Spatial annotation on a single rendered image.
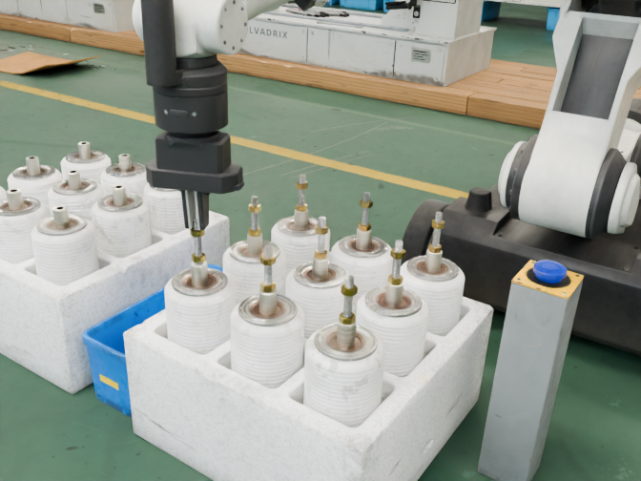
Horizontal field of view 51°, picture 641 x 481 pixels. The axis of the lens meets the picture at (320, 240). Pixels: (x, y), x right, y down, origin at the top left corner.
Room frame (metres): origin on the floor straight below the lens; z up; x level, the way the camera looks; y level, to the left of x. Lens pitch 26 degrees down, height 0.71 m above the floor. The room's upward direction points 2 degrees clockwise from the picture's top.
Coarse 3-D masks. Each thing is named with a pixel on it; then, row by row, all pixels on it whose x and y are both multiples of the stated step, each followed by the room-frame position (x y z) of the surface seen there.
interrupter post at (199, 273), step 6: (192, 264) 0.80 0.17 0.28; (204, 264) 0.80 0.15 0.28; (192, 270) 0.80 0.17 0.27; (198, 270) 0.80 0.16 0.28; (204, 270) 0.80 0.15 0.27; (192, 276) 0.80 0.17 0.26; (198, 276) 0.80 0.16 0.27; (204, 276) 0.80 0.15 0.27; (192, 282) 0.80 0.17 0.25; (198, 282) 0.80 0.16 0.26; (204, 282) 0.80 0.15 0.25
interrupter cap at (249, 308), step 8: (256, 296) 0.77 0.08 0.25; (280, 296) 0.77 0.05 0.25; (240, 304) 0.75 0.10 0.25; (248, 304) 0.75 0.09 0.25; (256, 304) 0.75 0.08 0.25; (280, 304) 0.75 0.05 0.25; (288, 304) 0.75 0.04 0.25; (296, 304) 0.75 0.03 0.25; (240, 312) 0.73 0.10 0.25; (248, 312) 0.73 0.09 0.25; (256, 312) 0.74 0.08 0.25; (280, 312) 0.74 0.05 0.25; (288, 312) 0.73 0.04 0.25; (296, 312) 0.73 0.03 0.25; (248, 320) 0.71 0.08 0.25; (256, 320) 0.71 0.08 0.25; (264, 320) 0.71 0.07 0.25; (272, 320) 0.71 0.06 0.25; (280, 320) 0.72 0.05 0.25; (288, 320) 0.72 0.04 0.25
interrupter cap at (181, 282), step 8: (184, 272) 0.83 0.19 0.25; (208, 272) 0.83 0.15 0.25; (216, 272) 0.83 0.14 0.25; (176, 280) 0.81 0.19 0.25; (184, 280) 0.81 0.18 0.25; (208, 280) 0.81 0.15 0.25; (216, 280) 0.81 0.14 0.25; (224, 280) 0.81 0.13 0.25; (176, 288) 0.78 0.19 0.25; (184, 288) 0.78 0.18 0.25; (192, 288) 0.79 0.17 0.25; (200, 288) 0.79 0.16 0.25; (208, 288) 0.79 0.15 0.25; (216, 288) 0.79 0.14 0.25; (192, 296) 0.77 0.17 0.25; (200, 296) 0.77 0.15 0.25
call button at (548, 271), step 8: (536, 264) 0.75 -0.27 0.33; (544, 264) 0.75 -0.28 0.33; (552, 264) 0.75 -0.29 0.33; (560, 264) 0.75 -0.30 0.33; (536, 272) 0.74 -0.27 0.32; (544, 272) 0.73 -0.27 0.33; (552, 272) 0.73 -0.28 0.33; (560, 272) 0.73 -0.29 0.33; (544, 280) 0.73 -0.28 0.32; (552, 280) 0.72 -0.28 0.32; (560, 280) 0.73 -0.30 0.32
